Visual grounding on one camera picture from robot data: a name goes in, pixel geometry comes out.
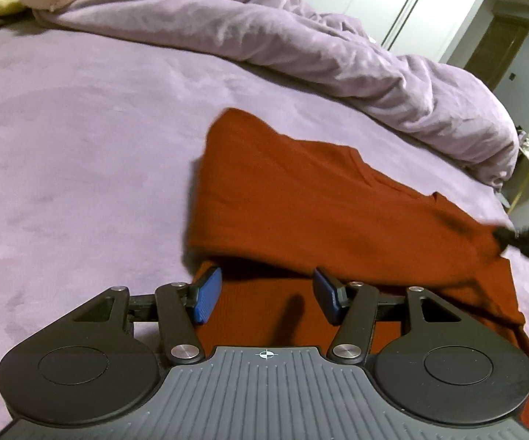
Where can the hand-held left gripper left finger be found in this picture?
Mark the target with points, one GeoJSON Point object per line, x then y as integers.
{"type": "Point", "coordinates": [207, 295]}

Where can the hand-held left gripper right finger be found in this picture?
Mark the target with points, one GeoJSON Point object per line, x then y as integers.
{"type": "Point", "coordinates": [326, 295]}

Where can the dark red knit sweater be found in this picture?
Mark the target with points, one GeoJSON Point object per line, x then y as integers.
{"type": "Point", "coordinates": [292, 201]}

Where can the bedside table with items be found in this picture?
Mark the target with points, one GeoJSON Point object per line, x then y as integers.
{"type": "Point", "coordinates": [527, 172]}

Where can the brown wooden door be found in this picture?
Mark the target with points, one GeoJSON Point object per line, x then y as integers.
{"type": "Point", "coordinates": [498, 50]}

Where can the purple bed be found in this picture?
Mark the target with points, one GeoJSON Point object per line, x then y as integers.
{"type": "Point", "coordinates": [62, 146]}

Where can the purple duvet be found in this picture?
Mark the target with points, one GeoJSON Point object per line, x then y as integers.
{"type": "Point", "coordinates": [246, 23]}

